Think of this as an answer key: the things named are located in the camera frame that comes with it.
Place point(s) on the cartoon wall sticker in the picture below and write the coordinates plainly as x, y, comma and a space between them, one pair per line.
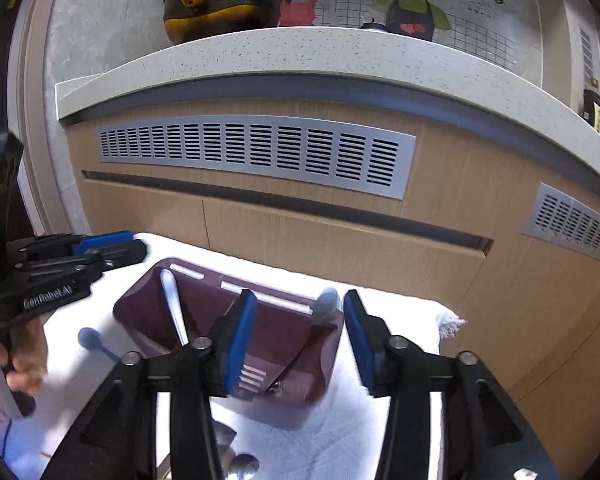
470, 20

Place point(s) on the short grey vent grille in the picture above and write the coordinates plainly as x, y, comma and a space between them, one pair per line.
565, 222

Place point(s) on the purple plastic utensil holder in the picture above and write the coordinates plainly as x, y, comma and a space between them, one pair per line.
290, 340

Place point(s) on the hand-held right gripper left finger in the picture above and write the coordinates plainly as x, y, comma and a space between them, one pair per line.
242, 340

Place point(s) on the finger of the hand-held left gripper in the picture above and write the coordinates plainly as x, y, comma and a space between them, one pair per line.
105, 241
125, 255

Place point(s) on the person's left hand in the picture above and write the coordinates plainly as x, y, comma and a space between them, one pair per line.
27, 360

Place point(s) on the black yellow cooking pot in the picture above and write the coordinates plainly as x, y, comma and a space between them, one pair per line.
230, 5

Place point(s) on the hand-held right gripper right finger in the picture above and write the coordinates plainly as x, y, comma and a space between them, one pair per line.
357, 340

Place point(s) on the beige door frame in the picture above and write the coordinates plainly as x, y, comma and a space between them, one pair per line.
35, 110

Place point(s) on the small white wall grille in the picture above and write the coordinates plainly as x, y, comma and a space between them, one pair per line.
585, 55

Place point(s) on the metal spoon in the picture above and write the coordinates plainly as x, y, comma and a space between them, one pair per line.
243, 466
224, 442

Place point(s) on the white textured towel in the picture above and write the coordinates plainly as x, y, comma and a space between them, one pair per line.
405, 320

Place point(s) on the long grey vent grille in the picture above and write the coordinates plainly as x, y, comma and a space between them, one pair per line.
255, 152

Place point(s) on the grey-blue plastic spoon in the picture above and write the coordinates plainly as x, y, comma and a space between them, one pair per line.
325, 302

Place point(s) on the speckled white countertop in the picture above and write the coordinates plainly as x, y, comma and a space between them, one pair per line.
290, 55

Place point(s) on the white plastic spoon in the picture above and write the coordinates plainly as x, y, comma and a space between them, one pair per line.
172, 300

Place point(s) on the dark sauce bottle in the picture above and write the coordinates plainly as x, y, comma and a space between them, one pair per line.
591, 107

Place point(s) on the blue plastic spoon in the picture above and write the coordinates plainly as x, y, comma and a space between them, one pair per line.
87, 337

